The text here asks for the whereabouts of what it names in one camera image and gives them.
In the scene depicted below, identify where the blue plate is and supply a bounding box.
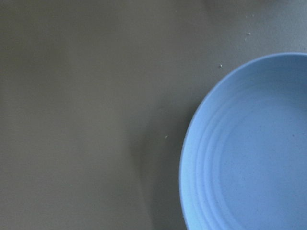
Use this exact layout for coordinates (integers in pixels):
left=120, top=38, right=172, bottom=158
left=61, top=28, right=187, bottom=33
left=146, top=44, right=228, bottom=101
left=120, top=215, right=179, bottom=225
left=179, top=53, right=307, bottom=230

